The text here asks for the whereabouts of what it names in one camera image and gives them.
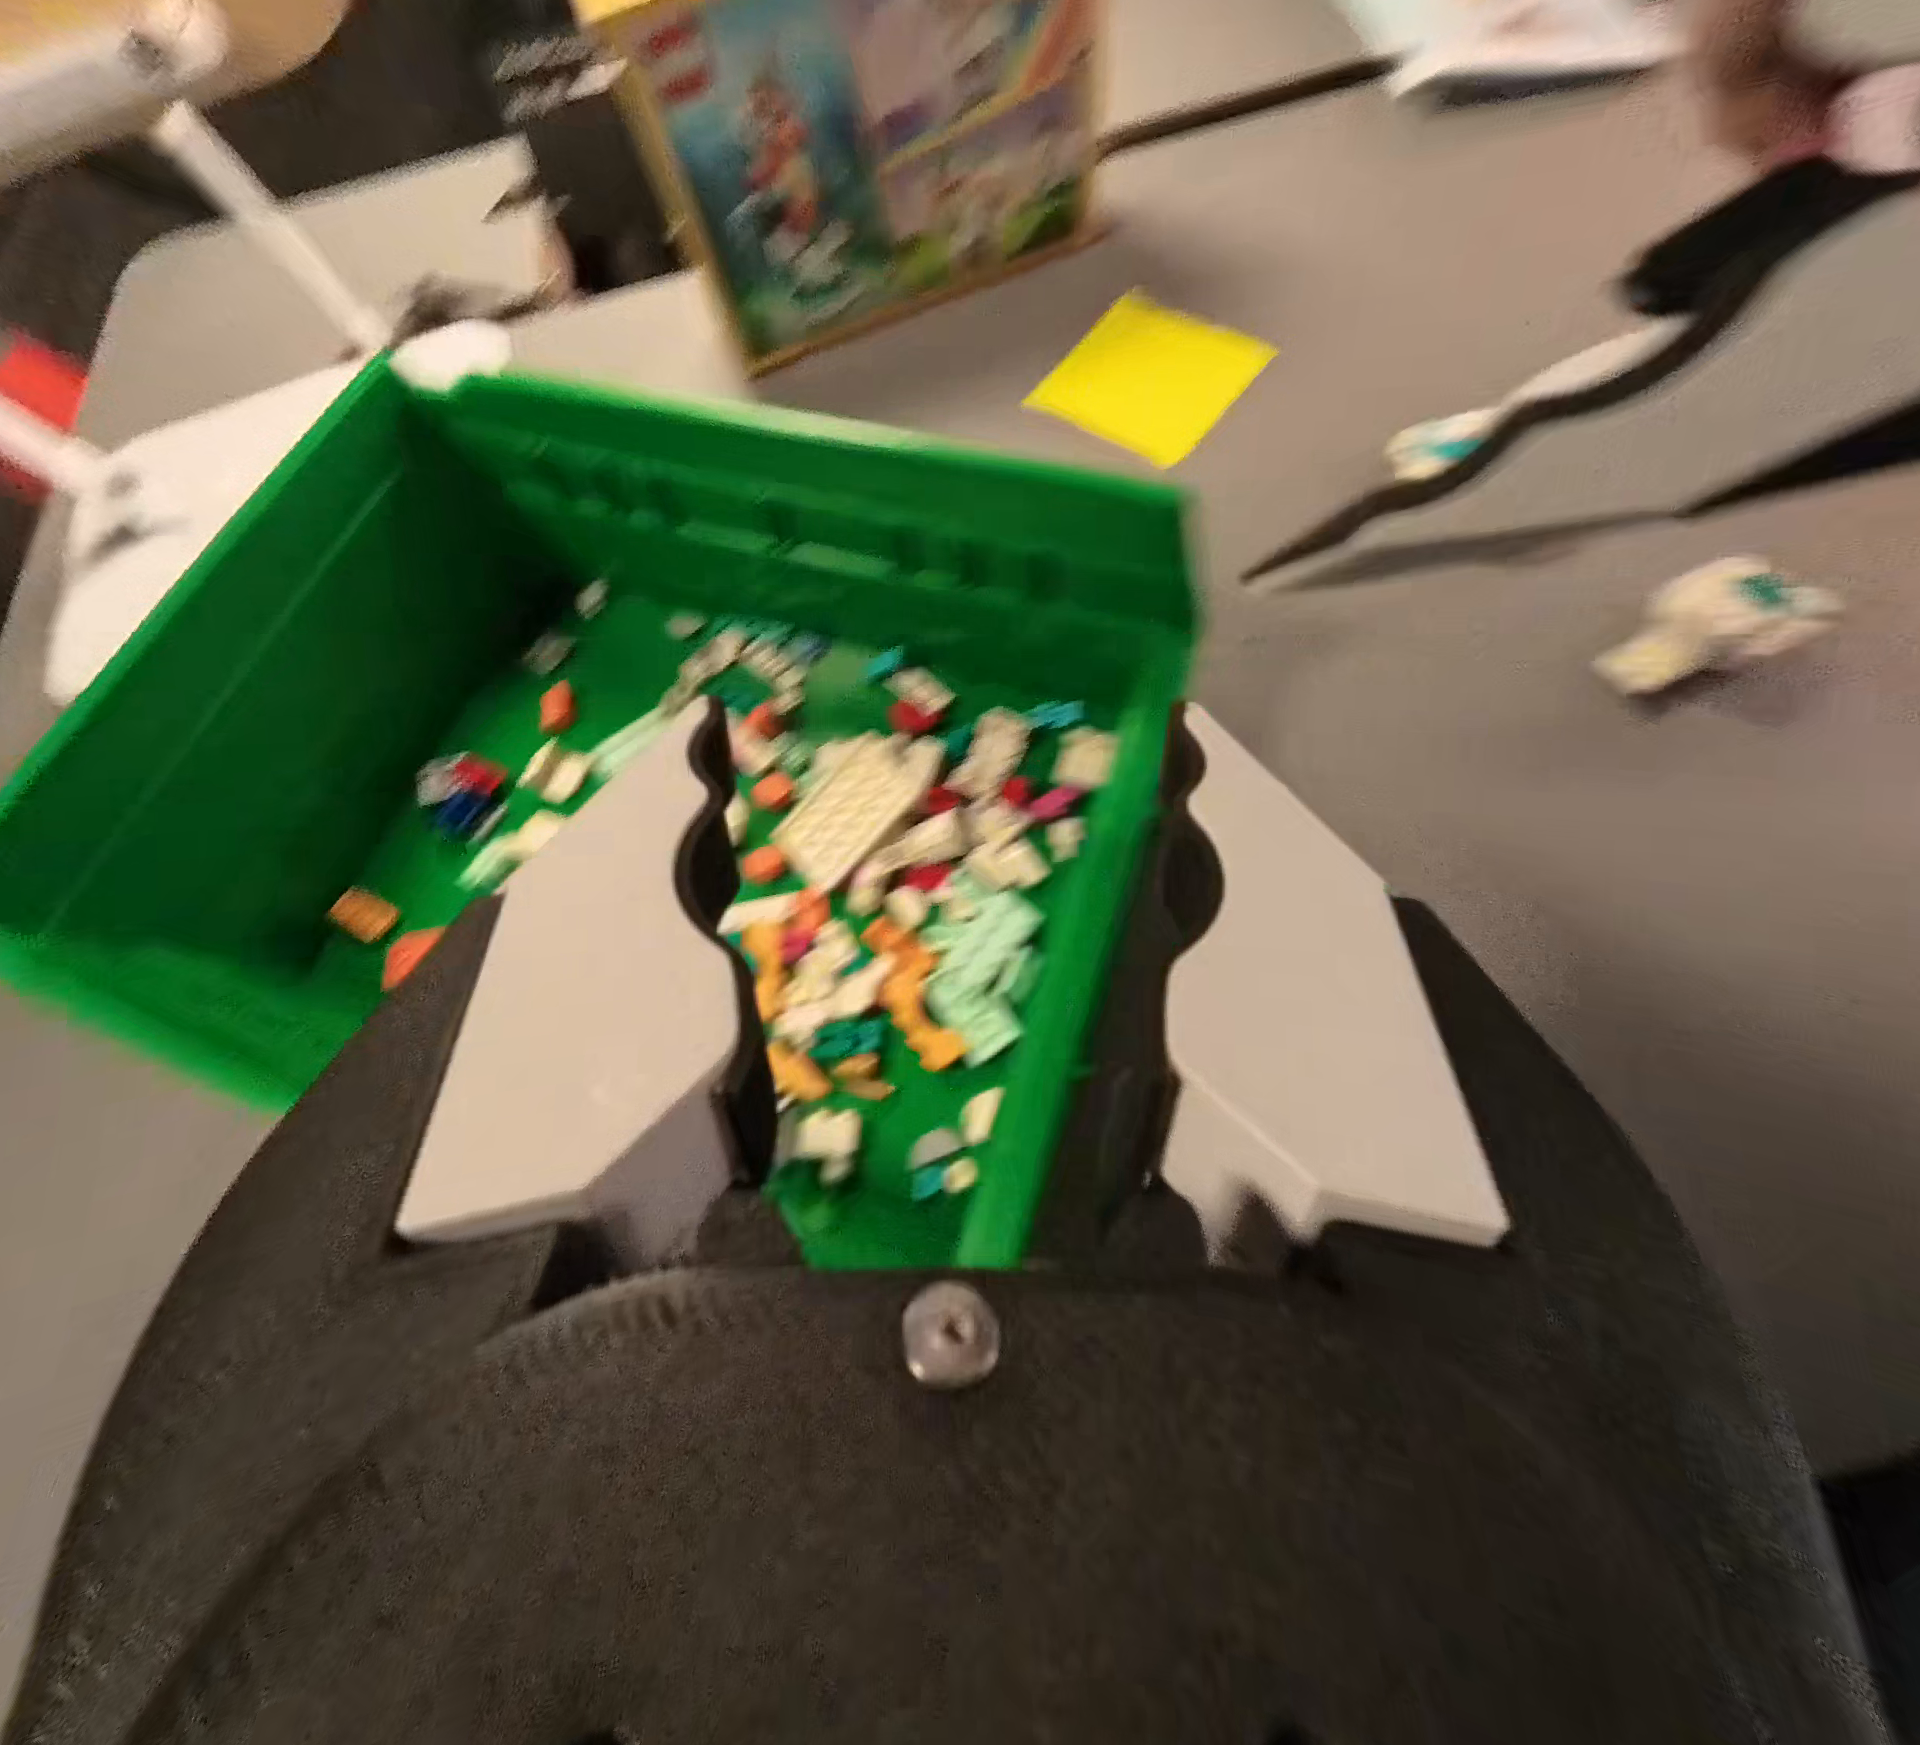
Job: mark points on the yellow sticky note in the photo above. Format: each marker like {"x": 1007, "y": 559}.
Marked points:
{"x": 1148, "y": 380}

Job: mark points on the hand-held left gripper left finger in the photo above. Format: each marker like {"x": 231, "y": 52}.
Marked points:
{"x": 585, "y": 1027}

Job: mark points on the white brick assembly teal brick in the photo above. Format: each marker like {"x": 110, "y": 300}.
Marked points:
{"x": 1709, "y": 619}

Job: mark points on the pile of toy bricks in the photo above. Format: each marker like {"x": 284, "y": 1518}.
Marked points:
{"x": 872, "y": 801}

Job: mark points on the orange traffic cone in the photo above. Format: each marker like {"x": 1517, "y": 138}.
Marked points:
{"x": 38, "y": 403}

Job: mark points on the colourful toy set box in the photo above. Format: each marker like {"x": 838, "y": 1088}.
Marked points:
{"x": 872, "y": 96}

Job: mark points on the green plastic bin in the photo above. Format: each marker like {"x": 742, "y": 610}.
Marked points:
{"x": 225, "y": 666}

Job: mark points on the white teal toy brick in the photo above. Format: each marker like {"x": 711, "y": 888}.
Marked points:
{"x": 1440, "y": 442}

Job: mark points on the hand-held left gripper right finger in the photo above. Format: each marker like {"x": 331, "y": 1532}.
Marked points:
{"x": 1320, "y": 1027}

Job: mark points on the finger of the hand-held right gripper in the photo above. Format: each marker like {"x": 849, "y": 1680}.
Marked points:
{"x": 1591, "y": 372}

